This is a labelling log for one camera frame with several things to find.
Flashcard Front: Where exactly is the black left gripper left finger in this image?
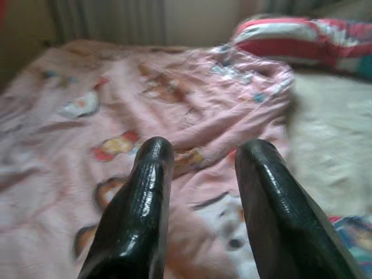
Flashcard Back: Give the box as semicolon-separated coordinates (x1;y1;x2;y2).
78;136;175;279

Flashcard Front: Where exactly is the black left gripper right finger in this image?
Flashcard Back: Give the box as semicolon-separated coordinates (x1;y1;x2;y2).
234;138;364;279

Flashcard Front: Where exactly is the colourful picture book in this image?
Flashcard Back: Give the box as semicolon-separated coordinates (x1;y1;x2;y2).
328;214;372;271

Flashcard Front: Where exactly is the pink cartoon print quilt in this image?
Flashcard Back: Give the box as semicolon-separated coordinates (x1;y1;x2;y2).
0;39;296;279

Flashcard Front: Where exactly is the bed with beige sheet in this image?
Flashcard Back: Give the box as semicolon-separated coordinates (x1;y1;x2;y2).
286;66;372;221

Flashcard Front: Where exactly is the red white blue bolster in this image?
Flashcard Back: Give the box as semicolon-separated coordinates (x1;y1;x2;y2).
232;16;372;79

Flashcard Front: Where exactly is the grey pleated curtain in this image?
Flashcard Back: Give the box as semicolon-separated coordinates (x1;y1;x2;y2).
48;0;168;47

